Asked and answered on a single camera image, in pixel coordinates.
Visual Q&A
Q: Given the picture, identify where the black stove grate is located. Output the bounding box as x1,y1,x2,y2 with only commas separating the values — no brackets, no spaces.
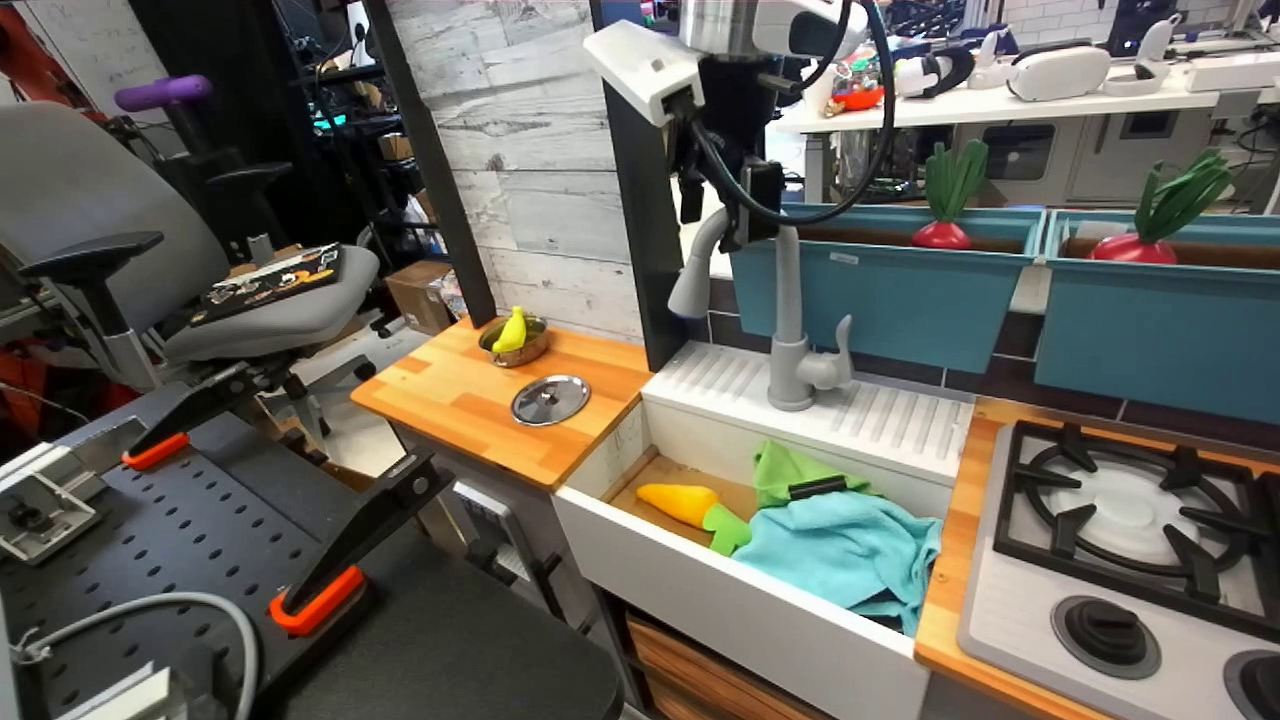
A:
991,419,1280,647

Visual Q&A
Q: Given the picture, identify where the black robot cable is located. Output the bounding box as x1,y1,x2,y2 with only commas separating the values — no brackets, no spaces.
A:
687,0,900,228

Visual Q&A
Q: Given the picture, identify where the yellow toy corn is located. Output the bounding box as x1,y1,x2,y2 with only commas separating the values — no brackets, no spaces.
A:
634,480,724,535

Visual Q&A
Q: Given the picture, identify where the brown cardboard box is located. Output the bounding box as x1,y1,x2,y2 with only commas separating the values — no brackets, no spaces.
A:
385,254,468,337

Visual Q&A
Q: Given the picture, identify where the black diagonal beam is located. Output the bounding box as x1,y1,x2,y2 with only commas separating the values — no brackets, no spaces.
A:
360,0,500,328

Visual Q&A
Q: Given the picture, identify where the wooden stove counter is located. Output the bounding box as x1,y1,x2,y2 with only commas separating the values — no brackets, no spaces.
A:
913,397,1280,720

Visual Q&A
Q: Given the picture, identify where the black clamp orange tip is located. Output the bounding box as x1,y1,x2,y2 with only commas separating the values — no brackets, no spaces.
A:
265,447,451,642
119,360,262,476

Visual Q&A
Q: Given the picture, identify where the black vertical post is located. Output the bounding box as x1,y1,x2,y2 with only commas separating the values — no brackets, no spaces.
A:
586,0,687,376

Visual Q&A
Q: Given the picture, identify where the teal planter box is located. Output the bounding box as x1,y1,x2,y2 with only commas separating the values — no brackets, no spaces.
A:
1033,208,1280,428
728,195,1056,379

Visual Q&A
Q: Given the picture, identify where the black stove knob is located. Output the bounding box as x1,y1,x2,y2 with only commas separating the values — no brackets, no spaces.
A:
1047,592,1166,684
1220,647,1280,720

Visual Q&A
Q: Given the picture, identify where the white rounded device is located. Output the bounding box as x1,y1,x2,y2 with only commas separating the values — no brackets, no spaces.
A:
1004,43,1118,106

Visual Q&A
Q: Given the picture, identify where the white background table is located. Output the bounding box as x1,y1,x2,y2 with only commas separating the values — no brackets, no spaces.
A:
777,75,1280,208

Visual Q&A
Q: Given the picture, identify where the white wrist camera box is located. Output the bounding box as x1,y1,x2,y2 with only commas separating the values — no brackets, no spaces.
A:
579,14,708,131

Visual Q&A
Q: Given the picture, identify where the round metal lid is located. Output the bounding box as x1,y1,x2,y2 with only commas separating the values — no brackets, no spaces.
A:
507,370,595,430

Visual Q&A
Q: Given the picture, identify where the green cloth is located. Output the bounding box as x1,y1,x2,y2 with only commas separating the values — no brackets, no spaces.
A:
701,441,873,560

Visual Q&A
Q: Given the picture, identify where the clutter on chair seat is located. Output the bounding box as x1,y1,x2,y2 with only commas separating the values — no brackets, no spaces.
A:
187,241,349,322

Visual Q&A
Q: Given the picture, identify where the grey toy stove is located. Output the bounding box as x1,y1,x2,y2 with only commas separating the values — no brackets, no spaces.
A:
958,415,1280,720

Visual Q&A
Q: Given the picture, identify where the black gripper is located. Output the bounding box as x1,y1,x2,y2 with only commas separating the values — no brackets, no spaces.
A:
678,51,794,248

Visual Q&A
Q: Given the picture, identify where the yellow toy banana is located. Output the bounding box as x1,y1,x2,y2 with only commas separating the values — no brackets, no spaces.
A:
488,306,535,360

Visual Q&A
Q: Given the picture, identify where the grey toy faucet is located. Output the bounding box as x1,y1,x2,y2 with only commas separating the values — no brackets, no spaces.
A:
666,205,860,415

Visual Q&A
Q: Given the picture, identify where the grey cable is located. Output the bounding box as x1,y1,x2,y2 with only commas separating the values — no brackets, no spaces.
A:
8,589,265,720

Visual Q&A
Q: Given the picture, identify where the small wooden bowl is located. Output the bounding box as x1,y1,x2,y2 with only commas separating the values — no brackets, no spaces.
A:
477,311,558,370

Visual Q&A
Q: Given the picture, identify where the grey office chair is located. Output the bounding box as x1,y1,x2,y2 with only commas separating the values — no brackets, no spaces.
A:
0,100,388,397

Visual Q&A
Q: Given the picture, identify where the wooden drawer front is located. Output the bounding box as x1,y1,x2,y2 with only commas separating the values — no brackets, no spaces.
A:
623,610,832,720

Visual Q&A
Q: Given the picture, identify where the purple cylinder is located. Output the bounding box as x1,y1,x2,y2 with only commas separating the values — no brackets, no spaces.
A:
113,67,220,114

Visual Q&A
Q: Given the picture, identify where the red toy radish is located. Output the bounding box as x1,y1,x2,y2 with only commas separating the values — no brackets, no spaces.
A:
1087,148,1239,269
909,131,995,254

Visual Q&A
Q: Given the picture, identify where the wooden side counter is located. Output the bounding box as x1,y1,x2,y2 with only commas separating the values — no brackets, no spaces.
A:
349,315,657,494

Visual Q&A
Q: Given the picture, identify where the white toy sink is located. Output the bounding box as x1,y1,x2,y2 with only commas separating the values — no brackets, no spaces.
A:
552,337,979,720

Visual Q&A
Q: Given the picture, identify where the teal cloth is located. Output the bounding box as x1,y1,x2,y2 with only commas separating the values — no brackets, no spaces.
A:
728,488,946,638

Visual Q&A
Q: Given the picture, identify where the white electrical box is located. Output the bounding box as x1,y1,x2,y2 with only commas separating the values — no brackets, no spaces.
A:
0,465,100,566

